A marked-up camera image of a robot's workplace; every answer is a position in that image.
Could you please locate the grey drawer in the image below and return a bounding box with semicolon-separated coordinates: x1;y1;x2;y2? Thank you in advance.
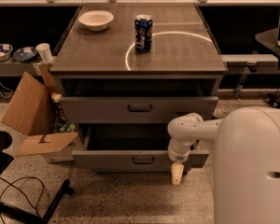
71;123;210;174
60;96;218;124

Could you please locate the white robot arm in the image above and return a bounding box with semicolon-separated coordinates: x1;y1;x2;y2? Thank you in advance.
168;106;280;224

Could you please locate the grey drawer cabinet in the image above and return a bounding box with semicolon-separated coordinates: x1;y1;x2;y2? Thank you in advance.
49;2;229;175

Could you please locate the grey top drawer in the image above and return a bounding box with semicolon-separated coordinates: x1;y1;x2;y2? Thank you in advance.
60;96;218;124

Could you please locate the open cardboard box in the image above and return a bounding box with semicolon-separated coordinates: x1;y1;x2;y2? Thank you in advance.
2;72;83;162

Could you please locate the green snack bag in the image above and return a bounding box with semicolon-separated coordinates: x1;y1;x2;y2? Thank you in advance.
53;122;75;133

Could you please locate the blue soda can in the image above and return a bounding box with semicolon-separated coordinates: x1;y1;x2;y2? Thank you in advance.
134;14;153;53

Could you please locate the white bowl on cabinet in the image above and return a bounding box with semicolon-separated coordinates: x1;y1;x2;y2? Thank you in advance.
78;10;114;32

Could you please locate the white paper cup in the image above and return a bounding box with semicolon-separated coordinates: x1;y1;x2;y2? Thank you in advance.
35;43;53;63

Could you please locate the blue bowl on shelf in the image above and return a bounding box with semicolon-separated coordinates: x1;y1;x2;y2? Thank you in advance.
13;47;37;63

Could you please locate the white patterned bowl on shelf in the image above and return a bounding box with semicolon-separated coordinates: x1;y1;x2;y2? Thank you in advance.
0;44;13;62

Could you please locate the black floor cable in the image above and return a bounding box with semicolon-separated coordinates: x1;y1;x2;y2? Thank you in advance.
0;175;46;224

